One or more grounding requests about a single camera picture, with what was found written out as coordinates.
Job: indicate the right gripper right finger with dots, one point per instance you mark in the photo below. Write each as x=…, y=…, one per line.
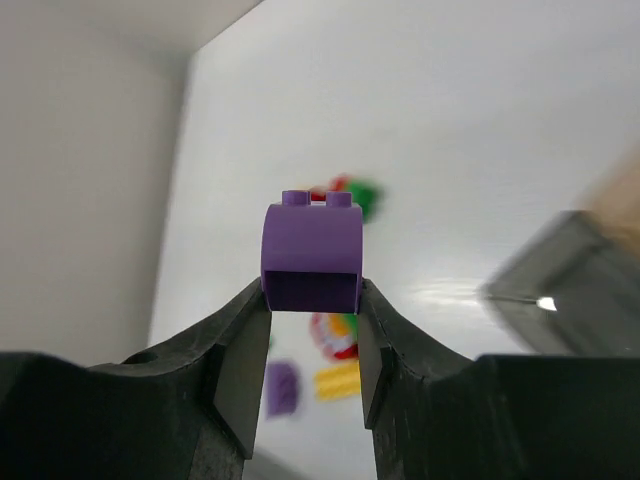
x=435, y=414

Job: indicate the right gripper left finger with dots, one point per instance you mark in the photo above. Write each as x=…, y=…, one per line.
x=186, y=408

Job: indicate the purple arch lego piece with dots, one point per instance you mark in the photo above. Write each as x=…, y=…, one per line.
x=283, y=388

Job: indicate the red flower lego piece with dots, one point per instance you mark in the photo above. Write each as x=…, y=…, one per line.
x=336, y=335

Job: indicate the purple round lego piece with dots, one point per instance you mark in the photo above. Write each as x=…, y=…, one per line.
x=312, y=254

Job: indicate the red green lego block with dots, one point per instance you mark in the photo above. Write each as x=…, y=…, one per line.
x=365, y=193

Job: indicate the yellow long lego plate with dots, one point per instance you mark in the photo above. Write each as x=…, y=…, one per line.
x=337, y=382

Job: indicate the clear compartment container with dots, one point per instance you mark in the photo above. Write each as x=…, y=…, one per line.
x=574, y=288

